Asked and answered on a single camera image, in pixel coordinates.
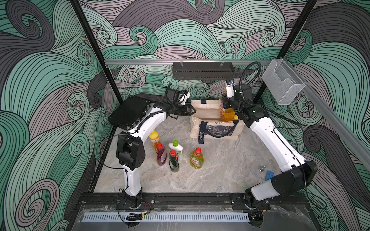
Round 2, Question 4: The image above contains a large orange dish soap bottle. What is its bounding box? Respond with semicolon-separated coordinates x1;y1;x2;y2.
219;95;239;122

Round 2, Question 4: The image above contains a beige canvas shopping bag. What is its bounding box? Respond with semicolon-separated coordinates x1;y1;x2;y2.
190;100;245;144

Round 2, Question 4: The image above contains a yellow cap orange bottle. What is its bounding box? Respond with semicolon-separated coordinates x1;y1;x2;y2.
149;130;160;150

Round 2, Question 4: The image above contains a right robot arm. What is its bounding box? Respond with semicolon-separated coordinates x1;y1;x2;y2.
220;77;318;212

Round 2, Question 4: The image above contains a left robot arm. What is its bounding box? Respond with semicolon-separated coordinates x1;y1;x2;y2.
108;96;196;208

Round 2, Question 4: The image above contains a white bottle green cap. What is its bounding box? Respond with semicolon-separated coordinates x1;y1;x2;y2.
169;140;183;157

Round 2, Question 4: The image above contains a yellow-green bottle red cap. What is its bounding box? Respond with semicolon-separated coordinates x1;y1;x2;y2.
189;147;204;169

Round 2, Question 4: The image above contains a black case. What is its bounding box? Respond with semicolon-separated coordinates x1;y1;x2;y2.
108;96;150;131

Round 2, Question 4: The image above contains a red liquid bottle red cap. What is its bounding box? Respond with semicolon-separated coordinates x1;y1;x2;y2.
156;143;167;166

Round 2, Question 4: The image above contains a dark green bottle red cap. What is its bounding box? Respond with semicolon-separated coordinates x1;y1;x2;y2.
169;150;180;172

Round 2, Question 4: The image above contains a small metal bolt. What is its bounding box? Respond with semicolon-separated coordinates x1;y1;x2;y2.
258;166;266;172

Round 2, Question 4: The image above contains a blue toy brick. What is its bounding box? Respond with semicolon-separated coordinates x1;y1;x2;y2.
265;170;275;181

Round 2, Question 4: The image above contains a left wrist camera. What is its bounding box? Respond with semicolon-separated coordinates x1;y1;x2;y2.
165;89;190;105

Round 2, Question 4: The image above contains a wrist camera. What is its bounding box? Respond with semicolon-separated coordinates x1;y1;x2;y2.
225;78;235;99
165;89;190;105

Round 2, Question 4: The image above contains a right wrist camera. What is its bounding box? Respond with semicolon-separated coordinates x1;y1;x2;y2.
225;78;235;99

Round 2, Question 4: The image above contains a black wall shelf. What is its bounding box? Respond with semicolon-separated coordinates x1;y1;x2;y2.
172;62;235;80

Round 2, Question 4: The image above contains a clear plastic wall bin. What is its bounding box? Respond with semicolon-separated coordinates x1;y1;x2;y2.
262;58;305;105

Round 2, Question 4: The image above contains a white slotted cable duct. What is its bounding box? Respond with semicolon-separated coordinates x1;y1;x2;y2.
82;212;250;223

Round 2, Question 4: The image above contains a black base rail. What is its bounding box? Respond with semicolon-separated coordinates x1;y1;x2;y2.
78;192;307;211

